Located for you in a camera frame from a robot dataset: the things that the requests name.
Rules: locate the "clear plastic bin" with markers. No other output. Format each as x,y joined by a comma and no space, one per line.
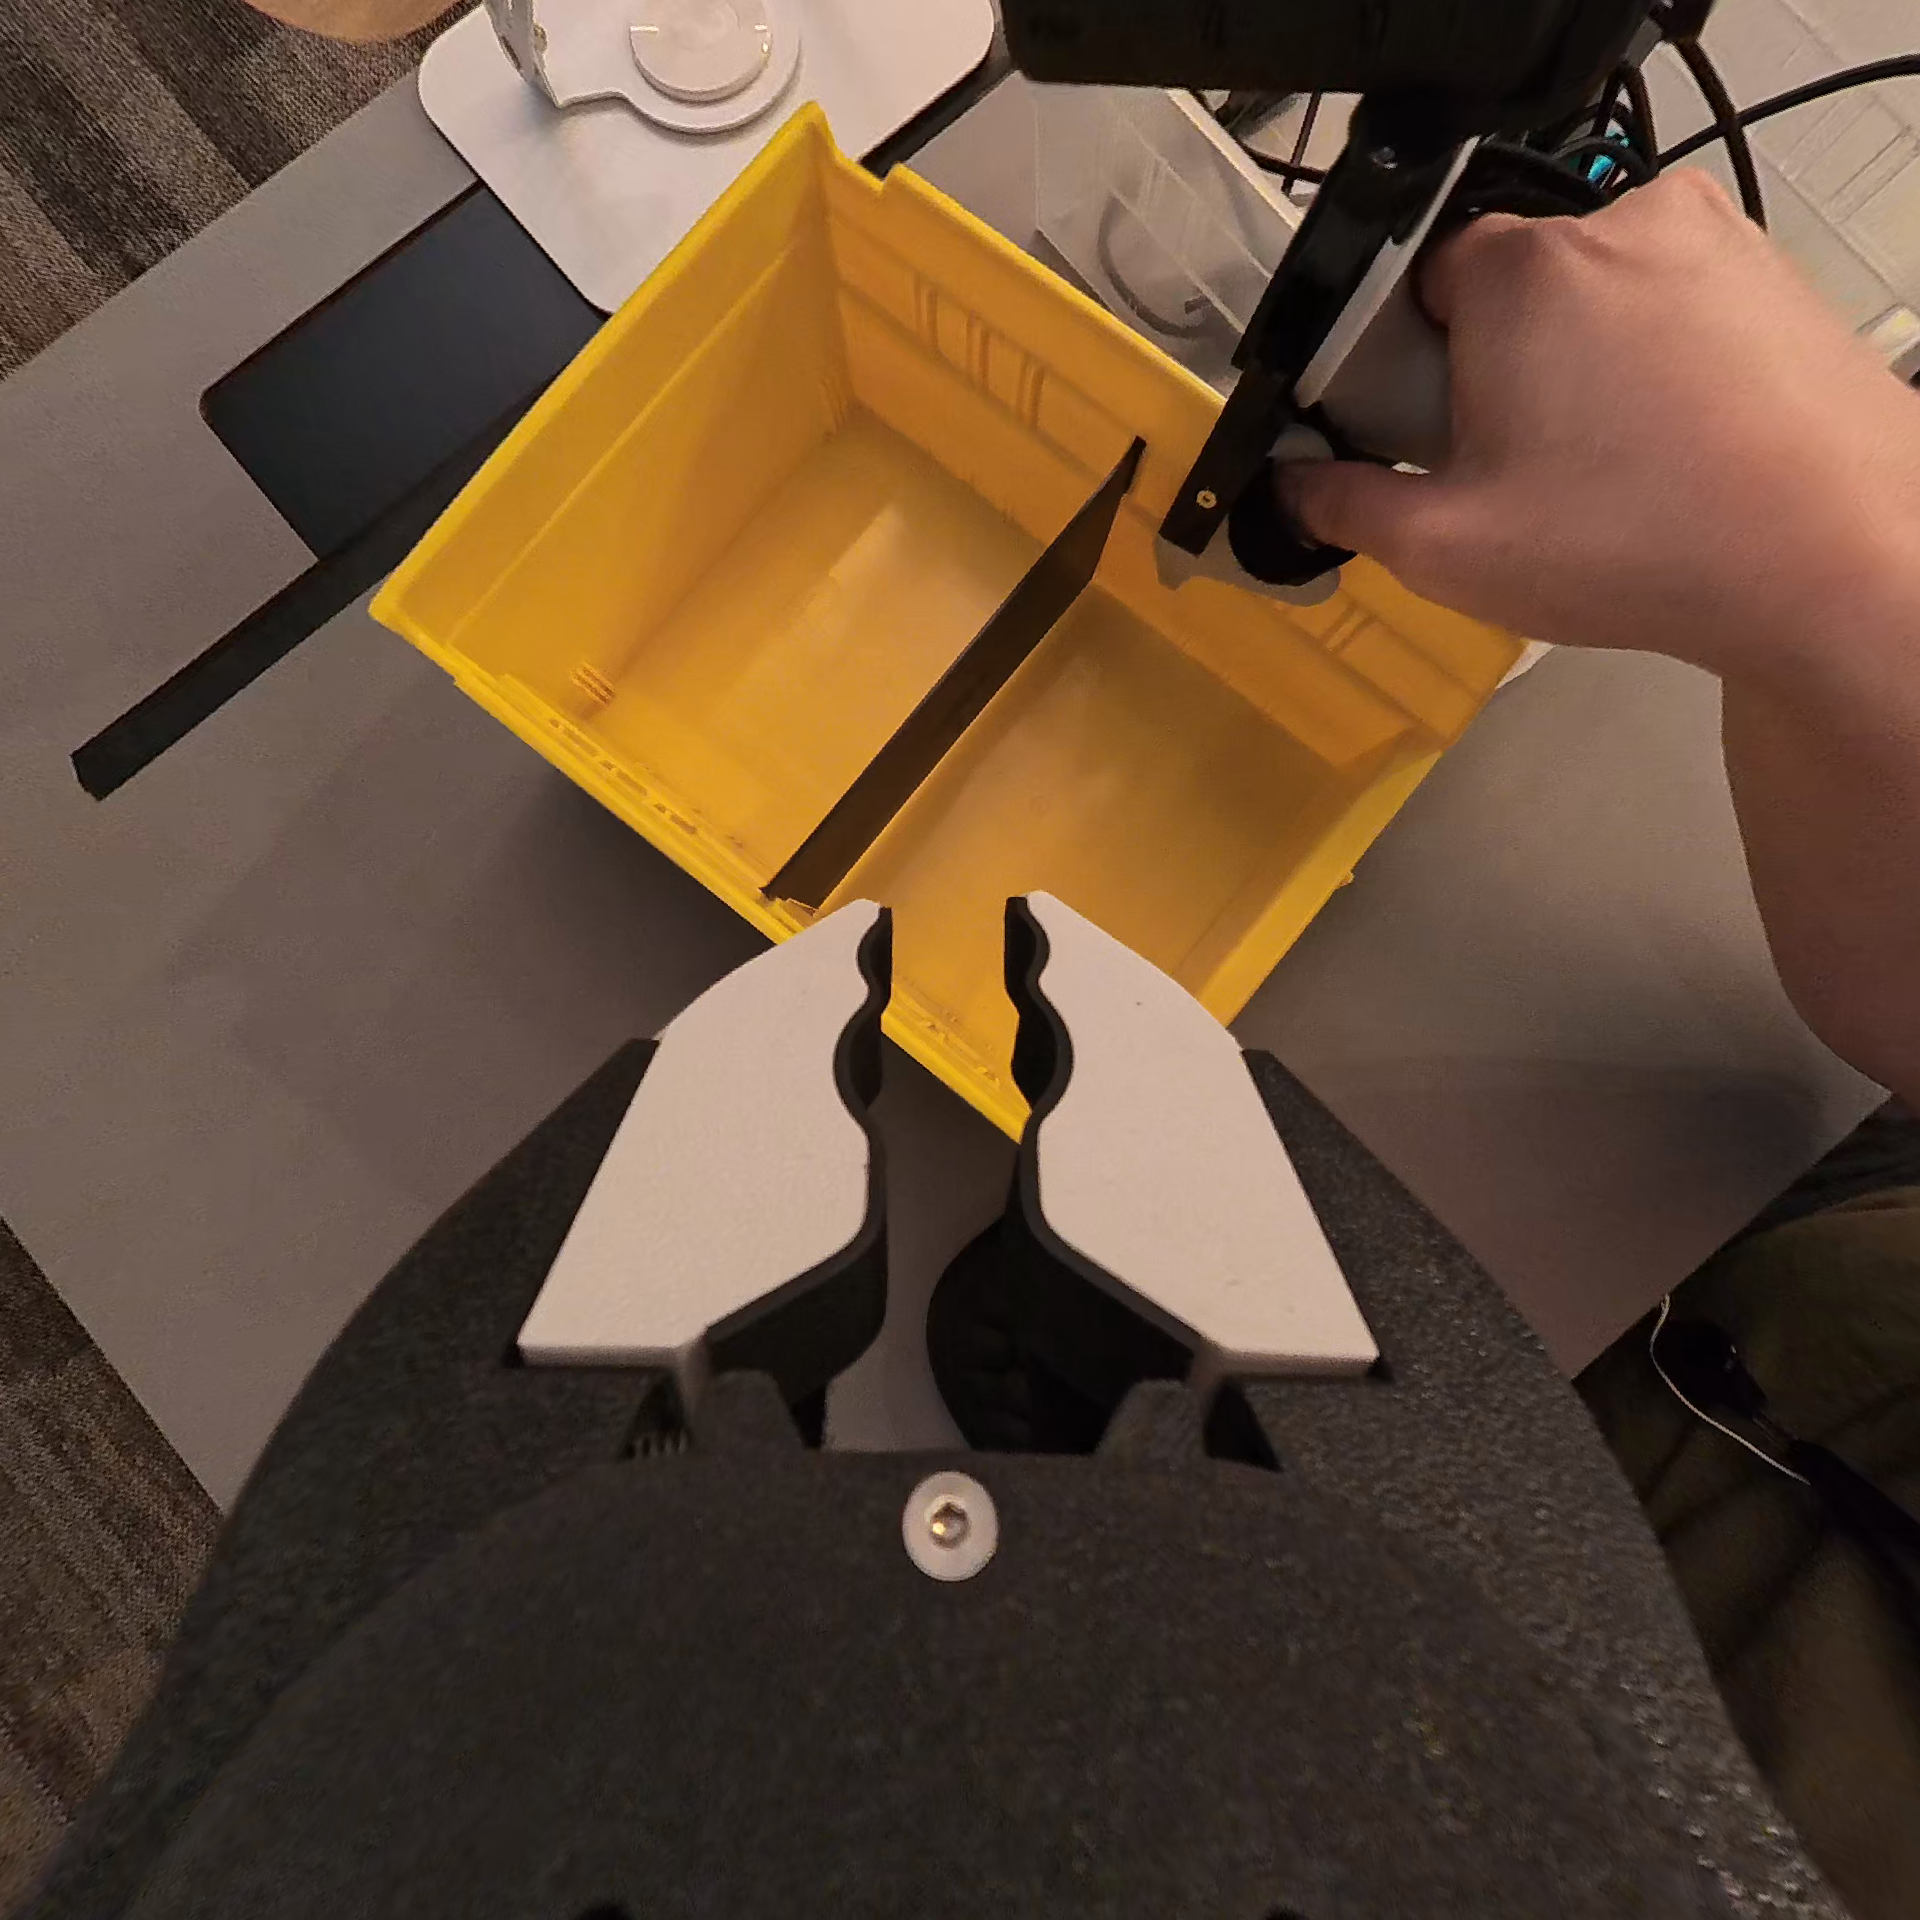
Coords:
1172,212

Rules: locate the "dark flat desk mat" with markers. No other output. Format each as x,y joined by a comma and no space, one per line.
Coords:
392,392

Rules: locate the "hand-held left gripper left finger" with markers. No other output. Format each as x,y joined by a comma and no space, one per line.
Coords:
720,1188

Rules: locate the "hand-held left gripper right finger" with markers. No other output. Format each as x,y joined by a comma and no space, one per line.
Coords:
1187,1188

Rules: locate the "yellow plastic bin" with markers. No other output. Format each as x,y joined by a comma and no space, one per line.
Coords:
780,601

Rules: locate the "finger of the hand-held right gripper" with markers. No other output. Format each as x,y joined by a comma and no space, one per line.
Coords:
1292,363

